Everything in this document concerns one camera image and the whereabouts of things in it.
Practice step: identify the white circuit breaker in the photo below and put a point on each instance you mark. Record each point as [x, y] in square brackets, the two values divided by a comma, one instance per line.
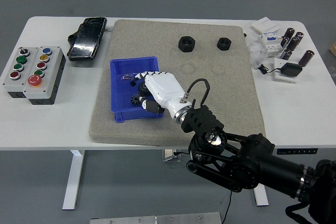
[271, 44]

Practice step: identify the blue plastic box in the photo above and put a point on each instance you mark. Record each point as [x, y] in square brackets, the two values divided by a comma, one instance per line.
[118, 98]

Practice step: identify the white table leg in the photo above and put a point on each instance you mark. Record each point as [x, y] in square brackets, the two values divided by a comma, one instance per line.
[73, 179]
[261, 196]

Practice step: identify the crumpled clear plastic bag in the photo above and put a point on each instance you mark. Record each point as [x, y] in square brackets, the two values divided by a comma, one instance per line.
[258, 52]

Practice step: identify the black gear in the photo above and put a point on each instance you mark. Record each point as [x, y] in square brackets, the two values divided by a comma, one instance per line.
[135, 100]
[142, 87]

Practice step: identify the small clear plastic bag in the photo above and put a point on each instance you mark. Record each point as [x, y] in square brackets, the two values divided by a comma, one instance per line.
[126, 76]

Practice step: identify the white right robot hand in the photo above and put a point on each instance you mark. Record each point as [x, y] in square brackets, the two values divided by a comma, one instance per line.
[165, 87]

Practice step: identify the glossy black flat device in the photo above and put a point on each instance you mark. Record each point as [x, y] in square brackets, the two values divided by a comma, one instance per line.
[86, 39]

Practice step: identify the large black hex nut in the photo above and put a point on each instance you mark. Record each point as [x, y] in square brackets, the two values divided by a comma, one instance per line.
[186, 44]

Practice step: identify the table height control panel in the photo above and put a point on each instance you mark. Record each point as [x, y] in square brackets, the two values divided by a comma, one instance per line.
[296, 151]

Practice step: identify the white square plate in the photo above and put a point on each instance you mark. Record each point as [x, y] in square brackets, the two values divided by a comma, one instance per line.
[279, 77]

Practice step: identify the dark cylindrical capacitor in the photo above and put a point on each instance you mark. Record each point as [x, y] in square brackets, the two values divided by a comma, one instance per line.
[299, 36]
[286, 54]
[294, 43]
[284, 42]
[307, 58]
[290, 33]

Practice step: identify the small black hex nut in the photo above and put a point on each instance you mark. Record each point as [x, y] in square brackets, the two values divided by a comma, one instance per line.
[224, 43]

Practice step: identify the black power adapter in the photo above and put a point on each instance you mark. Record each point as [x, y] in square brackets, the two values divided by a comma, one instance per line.
[291, 69]

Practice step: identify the grey-brown mat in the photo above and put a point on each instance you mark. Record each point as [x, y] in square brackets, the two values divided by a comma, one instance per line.
[210, 64]

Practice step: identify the white wall switch plate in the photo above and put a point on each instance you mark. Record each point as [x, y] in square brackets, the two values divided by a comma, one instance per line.
[265, 24]

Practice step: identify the grey four-button control box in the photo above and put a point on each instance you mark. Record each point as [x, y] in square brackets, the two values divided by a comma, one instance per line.
[10, 85]

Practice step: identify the grey emergency-stop control box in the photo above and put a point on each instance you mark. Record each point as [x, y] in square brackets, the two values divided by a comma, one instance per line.
[52, 77]

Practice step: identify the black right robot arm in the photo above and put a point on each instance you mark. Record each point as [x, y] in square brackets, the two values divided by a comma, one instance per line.
[249, 166]

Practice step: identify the grey metal plate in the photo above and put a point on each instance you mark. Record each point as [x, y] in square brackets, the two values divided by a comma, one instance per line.
[155, 219]

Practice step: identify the table control box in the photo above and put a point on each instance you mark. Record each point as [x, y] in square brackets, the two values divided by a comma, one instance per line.
[169, 155]

